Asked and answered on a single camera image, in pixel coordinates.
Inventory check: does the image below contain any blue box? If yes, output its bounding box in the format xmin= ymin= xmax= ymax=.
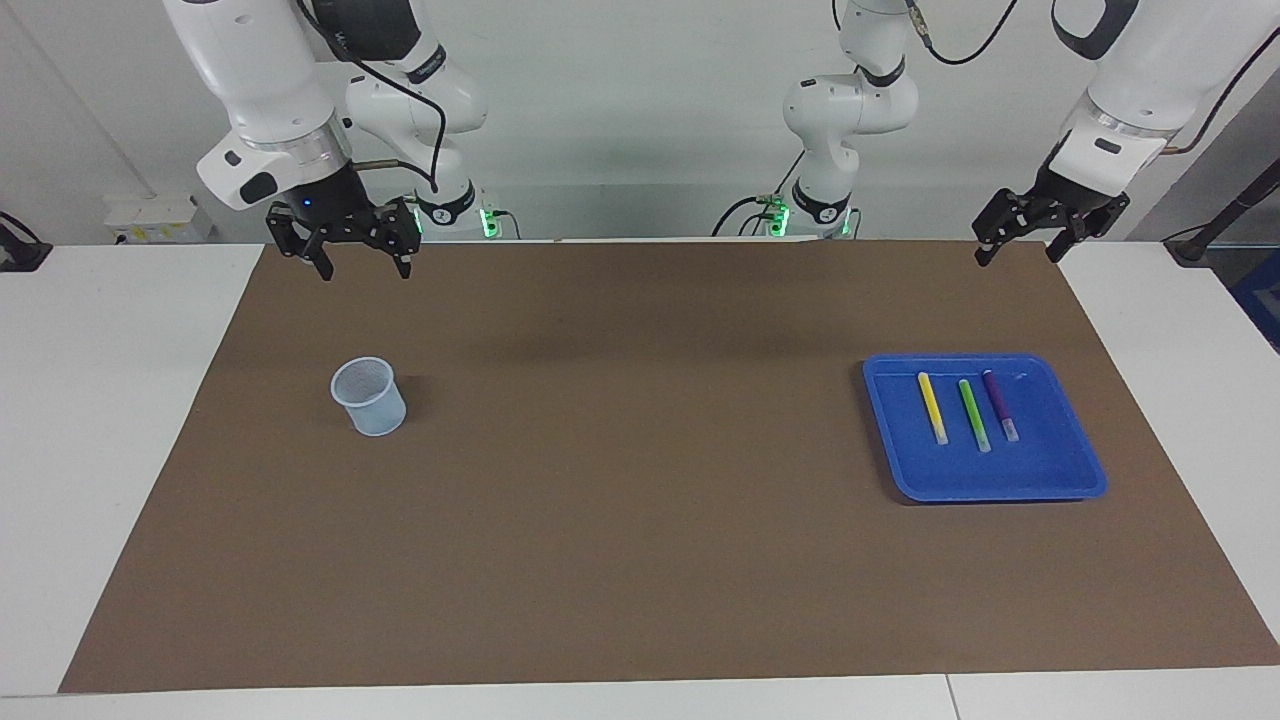
xmin=1232 ymin=250 xmax=1280 ymax=353

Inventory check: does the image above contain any yellow pen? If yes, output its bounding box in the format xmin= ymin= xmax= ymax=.
xmin=917 ymin=372 xmax=949 ymax=446

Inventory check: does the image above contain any black base cable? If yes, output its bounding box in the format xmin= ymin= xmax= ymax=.
xmin=712 ymin=150 xmax=806 ymax=238

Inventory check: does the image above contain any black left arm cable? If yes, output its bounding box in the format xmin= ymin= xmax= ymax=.
xmin=905 ymin=0 xmax=1280 ymax=156

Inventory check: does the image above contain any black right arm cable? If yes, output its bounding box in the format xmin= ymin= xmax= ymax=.
xmin=295 ymin=0 xmax=448 ymax=196

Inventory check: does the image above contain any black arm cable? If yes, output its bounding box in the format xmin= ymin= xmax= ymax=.
xmin=295 ymin=0 xmax=448 ymax=196
xmin=905 ymin=0 xmax=1280 ymax=156

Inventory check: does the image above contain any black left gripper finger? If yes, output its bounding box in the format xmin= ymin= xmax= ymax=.
xmin=973 ymin=187 xmax=1037 ymax=269
xmin=1045 ymin=193 xmax=1132 ymax=265

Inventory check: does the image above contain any blue plastic tray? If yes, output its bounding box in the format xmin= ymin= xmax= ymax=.
xmin=862 ymin=352 xmax=1109 ymax=503

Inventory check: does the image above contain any purple pen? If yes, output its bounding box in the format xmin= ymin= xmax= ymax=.
xmin=981 ymin=370 xmax=1021 ymax=443

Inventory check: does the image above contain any black table clamp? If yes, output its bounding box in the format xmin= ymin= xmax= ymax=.
xmin=0 ymin=212 xmax=53 ymax=273

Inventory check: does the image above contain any white wall outlet box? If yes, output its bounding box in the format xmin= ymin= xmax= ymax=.
xmin=105 ymin=195 xmax=216 ymax=244

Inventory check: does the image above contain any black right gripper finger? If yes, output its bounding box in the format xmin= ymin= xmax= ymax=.
xmin=368 ymin=197 xmax=422 ymax=281
xmin=266 ymin=205 xmax=336 ymax=283

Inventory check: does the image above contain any green pen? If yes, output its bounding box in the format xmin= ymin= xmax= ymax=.
xmin=957 ymin=378 xmax=993 ymax=454

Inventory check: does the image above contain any black stand leg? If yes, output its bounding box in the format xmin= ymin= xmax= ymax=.
xmin=1163 ymin=160 xmax=1280 ymax=266

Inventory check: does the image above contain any pale blue mesh pen cup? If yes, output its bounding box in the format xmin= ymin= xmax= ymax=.
xmin=330 ymin=357 xmax=408 ymax=437

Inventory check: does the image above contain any brown table mat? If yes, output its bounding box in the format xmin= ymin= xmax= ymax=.
xmin=58 ymin=238 xmax=1280 ymax=694

